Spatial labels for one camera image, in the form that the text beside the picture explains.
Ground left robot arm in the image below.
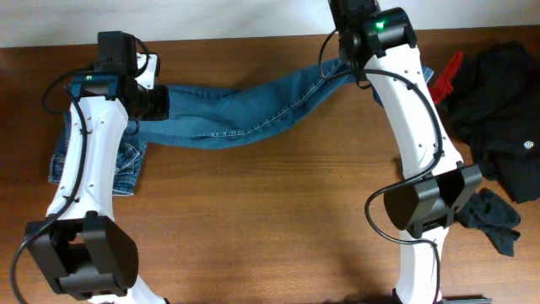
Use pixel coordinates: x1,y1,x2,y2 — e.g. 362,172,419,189
20,31,170,303

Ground dark grey cloth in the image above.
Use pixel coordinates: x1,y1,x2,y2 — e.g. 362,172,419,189
455,188,521,257

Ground blue denim jeans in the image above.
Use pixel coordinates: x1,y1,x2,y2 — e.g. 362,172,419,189
47,56,435,197

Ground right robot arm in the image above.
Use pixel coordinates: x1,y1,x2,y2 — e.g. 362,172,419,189
329,0,482,303

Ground black garment with red trim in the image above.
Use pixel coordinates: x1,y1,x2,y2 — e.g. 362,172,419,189
429,41,539,204

